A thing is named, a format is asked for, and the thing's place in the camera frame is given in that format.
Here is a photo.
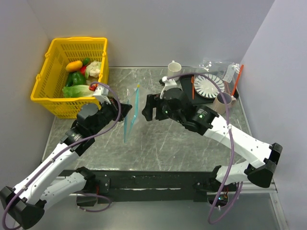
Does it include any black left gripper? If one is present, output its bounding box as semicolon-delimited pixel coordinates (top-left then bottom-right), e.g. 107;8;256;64
91;96;132;136

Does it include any clear bag with blue zipper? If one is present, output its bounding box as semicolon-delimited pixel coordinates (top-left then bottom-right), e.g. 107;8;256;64
124;82;150;143

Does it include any green toy bell pepper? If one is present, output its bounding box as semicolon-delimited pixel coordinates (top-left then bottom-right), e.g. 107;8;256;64
72;72;86;86

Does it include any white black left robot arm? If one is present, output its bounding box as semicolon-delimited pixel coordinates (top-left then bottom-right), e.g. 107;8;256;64
0;97;132;230

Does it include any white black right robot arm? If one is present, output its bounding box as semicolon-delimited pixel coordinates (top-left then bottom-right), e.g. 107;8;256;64
142;88;283;191

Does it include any clear bag with red zipper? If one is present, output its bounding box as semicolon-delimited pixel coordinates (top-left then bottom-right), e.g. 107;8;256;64
197;59;244;99

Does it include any black rectangular tray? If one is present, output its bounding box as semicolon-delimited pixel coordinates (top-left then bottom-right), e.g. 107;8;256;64
179;73;240;106

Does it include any white ceramic mug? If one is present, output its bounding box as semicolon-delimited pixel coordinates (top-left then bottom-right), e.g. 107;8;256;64
167;60;182;77

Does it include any white toy cauliflower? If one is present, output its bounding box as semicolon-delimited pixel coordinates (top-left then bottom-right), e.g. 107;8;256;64
85;61;102;79

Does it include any green toy lettuce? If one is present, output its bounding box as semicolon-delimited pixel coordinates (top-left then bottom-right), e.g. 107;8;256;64
62;85;94;98

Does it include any orange plastic fork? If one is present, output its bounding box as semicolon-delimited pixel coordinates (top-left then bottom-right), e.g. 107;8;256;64
191;75;195;100

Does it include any red toy tomato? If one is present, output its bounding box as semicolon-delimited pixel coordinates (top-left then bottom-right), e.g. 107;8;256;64
80;66;87;75

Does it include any white blue striped plate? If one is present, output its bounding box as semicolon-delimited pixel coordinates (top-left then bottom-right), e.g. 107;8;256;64
194;73;225;99

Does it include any green toy cucumber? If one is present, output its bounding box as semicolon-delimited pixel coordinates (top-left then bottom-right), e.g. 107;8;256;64
65;72;73;87

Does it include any green toy chili pepper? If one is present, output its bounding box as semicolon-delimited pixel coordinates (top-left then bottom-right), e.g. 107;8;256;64
83;57;91;66

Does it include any yellow orange toy mango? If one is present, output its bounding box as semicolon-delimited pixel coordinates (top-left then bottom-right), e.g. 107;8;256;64
65;60;83;72

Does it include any beige mug purple inside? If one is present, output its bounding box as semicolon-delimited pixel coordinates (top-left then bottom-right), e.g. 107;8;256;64
212;92;236;115

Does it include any yellow plastic basket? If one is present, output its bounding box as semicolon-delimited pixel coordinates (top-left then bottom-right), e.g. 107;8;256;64
31;37;109;119

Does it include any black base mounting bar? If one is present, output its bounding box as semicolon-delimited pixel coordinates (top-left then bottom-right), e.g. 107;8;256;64
57;169;240;208

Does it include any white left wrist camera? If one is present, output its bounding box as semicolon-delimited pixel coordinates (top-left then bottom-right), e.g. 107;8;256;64
89;84;111;104

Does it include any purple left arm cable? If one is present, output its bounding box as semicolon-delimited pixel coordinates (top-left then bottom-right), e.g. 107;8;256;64
1;81;122;230

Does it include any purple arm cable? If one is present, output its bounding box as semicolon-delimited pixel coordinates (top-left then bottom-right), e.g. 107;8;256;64
165;73;244;225
1;81;122;230

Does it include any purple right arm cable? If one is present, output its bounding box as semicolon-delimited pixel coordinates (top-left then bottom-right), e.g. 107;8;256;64
165;73;244;225

